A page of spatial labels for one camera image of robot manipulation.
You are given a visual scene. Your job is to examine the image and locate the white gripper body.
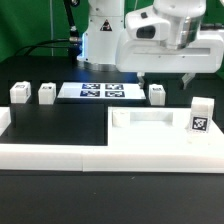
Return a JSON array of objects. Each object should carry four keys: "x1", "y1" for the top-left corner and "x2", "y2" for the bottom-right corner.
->
[{"x1": 115, "y1": 8, "x2": 224, "y2": 73}]

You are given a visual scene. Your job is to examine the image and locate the white U-shaped fence wall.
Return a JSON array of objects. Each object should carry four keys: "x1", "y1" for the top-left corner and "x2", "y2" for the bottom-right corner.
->
[{"x1": 0, "y1": 106, "x2": 224, "y2": 174}]

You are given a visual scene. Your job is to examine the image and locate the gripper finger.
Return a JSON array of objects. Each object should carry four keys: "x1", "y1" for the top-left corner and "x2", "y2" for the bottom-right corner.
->
[
  {"x1": 137, "y1": 72, "x2": 145, "y2": 89},
  {"x1": 181, "y1": 73, "x2": 195, "y2": 90}
]

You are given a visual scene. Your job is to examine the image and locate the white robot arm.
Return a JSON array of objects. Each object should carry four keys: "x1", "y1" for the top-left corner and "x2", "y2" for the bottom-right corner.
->
[{"x1": 77, "y1": 0, "x2": 224, "y2": 80}]

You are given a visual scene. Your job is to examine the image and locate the white marker sheet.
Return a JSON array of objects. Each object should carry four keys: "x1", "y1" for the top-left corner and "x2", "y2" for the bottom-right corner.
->
[{"x1": 57, "y1": 82, "x2": 145, "y2": 100}]

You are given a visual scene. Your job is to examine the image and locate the black cables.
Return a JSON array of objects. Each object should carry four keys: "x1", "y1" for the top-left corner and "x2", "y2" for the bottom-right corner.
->
[{"x1": 13, "y1": 37, "x2": 83, "y2": 57}]

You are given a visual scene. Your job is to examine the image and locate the white square table top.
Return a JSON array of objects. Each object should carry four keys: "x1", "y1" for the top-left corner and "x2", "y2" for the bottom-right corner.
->
[{"x1": 108, "y1": 107, "x2": 224, "y2": 157}]

